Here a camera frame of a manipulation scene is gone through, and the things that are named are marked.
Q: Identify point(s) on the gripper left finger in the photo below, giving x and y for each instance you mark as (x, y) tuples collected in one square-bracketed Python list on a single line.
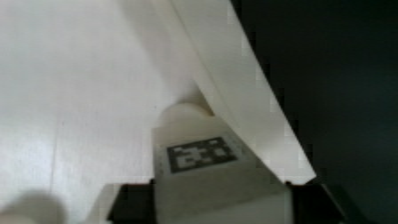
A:
[(131, 210)]

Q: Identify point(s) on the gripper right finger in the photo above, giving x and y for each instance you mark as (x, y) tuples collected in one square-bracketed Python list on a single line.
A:
[(323, 205)]

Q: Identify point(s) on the white leg with tag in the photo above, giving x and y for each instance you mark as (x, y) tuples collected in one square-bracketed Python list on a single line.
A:
[(215, 186)]

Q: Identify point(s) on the white square tabletop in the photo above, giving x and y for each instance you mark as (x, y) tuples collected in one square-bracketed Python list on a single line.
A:
[(103, 60)]

